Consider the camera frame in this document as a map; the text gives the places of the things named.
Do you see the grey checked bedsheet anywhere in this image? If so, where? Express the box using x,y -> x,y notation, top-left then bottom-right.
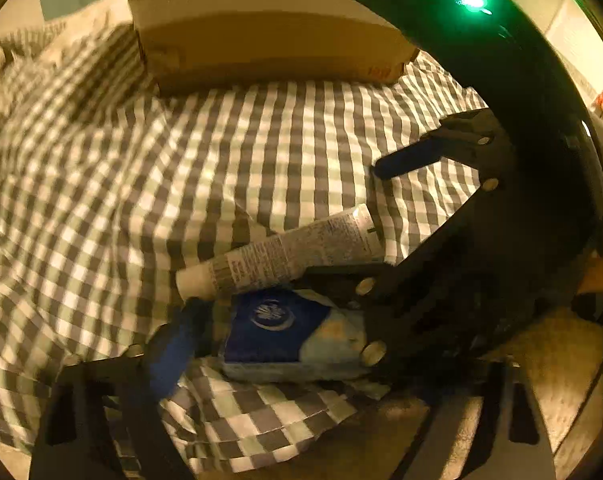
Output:
0,25 -> 489,476

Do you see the white printed tube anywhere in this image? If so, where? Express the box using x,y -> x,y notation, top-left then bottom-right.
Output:
175,203 -> 386,301

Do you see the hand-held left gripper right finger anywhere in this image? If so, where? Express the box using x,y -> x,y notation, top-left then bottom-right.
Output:
396,357 -> 557,480

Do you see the cardboard box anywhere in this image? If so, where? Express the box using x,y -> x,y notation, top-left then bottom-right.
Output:
121,0 -> 421,96

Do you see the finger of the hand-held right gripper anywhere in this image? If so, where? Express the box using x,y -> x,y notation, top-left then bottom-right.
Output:
304,192 -> 508,367
370,109 -> 516,197

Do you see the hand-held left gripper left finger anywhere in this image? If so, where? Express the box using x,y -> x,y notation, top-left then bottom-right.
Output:
28,296 -> 213,480

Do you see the blue and white tissue packet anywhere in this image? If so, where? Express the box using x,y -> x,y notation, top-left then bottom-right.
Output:
221,287 -> 377,383

